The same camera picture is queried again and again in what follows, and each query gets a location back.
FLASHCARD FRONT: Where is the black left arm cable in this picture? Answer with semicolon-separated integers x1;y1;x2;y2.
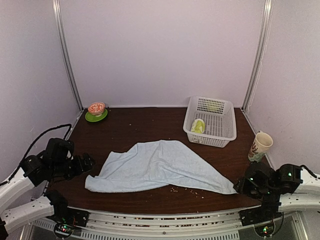
0;123;73;187

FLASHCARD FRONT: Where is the right aluminium frame post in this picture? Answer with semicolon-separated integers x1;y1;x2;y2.
242;0;273;114

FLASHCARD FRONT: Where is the white plastic basket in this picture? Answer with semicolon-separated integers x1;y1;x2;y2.
183;96;237;148

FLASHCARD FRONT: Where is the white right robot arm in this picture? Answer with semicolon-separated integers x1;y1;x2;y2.
233;161;320;221

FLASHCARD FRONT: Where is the left aluminium frame post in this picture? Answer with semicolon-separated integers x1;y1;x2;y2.
52;0;84;111

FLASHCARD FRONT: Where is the green patterned towel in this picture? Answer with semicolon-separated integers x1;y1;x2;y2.
190;118;205;134

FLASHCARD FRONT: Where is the red patterned bowl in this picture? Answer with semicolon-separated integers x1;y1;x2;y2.
88;102;106;117

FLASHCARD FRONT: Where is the aluminium frame post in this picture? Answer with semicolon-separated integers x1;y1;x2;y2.
242;0;273;114
52;0;84;111

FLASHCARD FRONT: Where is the green plate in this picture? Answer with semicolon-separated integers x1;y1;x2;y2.
85;108;108;123

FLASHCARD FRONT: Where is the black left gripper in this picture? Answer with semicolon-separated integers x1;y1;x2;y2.
51;152;96;181

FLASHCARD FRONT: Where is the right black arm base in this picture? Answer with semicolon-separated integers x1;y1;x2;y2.
238;202;282;227

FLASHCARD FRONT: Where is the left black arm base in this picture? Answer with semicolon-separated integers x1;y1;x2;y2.
46;208;90;227

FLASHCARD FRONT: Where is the aluminium front rail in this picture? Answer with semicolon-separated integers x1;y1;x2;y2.
21;197;310;240

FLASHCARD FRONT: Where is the light blue towel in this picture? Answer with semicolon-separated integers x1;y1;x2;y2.
85;140;236;195

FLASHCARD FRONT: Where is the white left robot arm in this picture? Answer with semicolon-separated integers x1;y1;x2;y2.
0;138;95;240

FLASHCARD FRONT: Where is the beige patterned mug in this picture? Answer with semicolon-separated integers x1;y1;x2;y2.
247;131;274;162

